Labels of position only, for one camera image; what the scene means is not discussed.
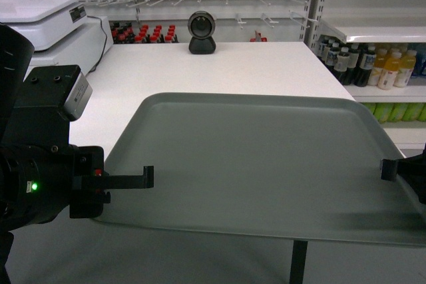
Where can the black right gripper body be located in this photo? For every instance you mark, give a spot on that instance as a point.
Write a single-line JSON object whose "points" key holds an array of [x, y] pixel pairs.
{"points": [[412, 169]]}

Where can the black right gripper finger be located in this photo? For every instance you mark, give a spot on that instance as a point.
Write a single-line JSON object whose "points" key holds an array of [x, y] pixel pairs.
{"points": [[389, 169]]}

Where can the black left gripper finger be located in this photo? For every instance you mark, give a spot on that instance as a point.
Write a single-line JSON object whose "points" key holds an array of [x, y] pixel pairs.
{"points": [[104, 181]]}

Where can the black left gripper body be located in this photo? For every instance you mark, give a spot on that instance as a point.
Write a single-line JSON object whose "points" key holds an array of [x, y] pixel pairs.
{"points": [[37, 184]]}

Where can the grey silver serving tray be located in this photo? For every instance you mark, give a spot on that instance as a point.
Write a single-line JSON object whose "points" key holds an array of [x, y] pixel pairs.
{"points": [[274, 166]]}

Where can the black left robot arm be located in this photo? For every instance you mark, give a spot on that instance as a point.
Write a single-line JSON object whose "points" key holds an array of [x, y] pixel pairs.
{"points": [[16, 54]]}

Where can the white checkout register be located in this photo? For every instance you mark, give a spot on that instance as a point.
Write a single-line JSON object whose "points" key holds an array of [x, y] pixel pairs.
{"points": [[61, 31]]}

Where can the white metal shelf unit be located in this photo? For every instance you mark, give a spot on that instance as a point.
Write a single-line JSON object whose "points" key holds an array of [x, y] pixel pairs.
{"points": [[377, 21]]}

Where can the black dome barcode scanner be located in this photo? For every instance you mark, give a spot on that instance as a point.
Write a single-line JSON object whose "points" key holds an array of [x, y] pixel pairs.
{"points": [[201, 26]]}

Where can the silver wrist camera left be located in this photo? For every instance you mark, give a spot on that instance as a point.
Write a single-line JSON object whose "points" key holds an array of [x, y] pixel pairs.
{"points": [[49, 99]]}

